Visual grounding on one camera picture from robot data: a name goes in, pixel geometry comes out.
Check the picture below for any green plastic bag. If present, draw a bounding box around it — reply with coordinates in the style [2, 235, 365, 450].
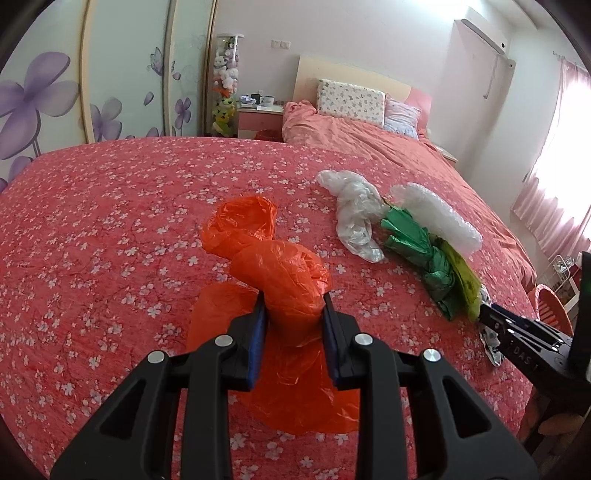
[381, 206, 458, 320]

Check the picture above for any orange plastic laundry basket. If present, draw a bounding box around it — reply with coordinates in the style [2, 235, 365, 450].
[536, 285, 575, 337]

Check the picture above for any yellow-green plastic bag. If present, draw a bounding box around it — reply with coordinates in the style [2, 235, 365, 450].
[438, 240, 483, 321]

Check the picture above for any clear plush toy display tube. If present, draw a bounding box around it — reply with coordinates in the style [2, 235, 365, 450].
[210, 33, 243, 137]

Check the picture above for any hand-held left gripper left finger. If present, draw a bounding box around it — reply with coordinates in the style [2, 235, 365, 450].
[50, 292, 269, 480]

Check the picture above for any thin clear plastic bag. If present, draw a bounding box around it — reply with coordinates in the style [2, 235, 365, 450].
[318, 170, 386, 264]

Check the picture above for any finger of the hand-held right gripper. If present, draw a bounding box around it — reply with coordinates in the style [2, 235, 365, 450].
[480, 316, 518, 344]
[485, 304, 573, 347]

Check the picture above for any white wire rack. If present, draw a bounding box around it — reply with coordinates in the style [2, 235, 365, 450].
[538, 254, 580, 296]

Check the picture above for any floral white pillow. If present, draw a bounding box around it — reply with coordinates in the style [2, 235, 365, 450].
[316, 78, 386, 129]

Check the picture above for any white air conditioner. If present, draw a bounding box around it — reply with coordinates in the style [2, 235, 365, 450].
[455, 18, 507, 56]

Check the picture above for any large orange plastic bag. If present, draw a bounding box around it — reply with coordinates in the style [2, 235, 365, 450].
[186, 195, 365, 435]

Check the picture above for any pink duvet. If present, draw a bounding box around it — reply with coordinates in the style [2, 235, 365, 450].
[281, 99, 536, 296]

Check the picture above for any striped pink pillow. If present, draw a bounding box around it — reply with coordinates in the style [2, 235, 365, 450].
[383, 95, 422, 139]

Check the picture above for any air conditioner pipe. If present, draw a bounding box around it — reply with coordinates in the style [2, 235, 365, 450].
[482, 54, 499, 100]

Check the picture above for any bubble wrap sheet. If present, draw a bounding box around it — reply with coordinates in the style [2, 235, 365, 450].
[390, 183, 482, 257]

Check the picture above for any pink curtain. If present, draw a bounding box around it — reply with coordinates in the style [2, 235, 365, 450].
[510, 60, 591, 259]

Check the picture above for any beige and pink headboard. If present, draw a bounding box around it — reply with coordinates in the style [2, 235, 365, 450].
[294, 54, 432, 132]

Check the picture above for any red floral blanket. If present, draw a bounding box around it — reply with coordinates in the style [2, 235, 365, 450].
[0, 136, 539, 480]

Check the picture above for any flower print sliding wardrobe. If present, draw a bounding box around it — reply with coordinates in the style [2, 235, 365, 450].
[0, 0, 218, 195]

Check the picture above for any person's right hand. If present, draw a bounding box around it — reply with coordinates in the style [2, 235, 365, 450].
[538, 408, 591, 437]

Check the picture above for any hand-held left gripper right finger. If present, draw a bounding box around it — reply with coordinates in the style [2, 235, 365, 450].
[323, 292, 541, 480]

